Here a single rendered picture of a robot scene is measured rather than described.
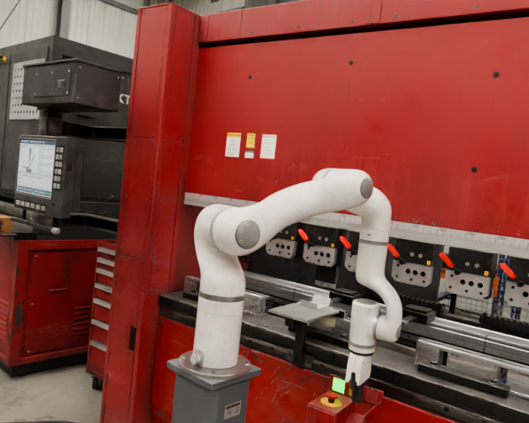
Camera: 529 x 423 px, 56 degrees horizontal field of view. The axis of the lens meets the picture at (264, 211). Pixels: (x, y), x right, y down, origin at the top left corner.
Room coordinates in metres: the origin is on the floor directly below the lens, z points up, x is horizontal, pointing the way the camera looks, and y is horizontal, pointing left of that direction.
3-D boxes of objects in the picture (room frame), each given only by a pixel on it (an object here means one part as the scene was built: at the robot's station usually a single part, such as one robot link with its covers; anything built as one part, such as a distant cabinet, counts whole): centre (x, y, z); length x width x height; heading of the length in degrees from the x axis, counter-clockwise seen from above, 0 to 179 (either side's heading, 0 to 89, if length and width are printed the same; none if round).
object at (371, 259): (1.54, -0.38, 1.20); 0.16 x 0.09 x 0.30; 60
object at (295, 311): (1.99, -0.21, 1.00); 0.26 x 0.18 x 0.01; 144
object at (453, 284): (1.77, -0.76, 1.26); 0.15 x 0.09 x 0.17; 54
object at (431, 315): (2.05, -0.66, 1.01); 0.26 x 0.12 x 0.05; 144
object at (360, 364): (1.57, -0.36, 0.95); 0.10 x 0.07 x 0.11; 146
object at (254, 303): (2.43, 0.15, 0.92); 0.50 x 0.06 x 0.10; 54
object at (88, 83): (2.44, 1.01, 1.53); 0.51 x 0.25 x 0.85; 51
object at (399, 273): (1.89, -0.60, 1.26); 0.15 x 0.09 x 0.17; 54
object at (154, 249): (2.82, 0.40, 1.15); 0.85 x 0.25 x 2.30; 144
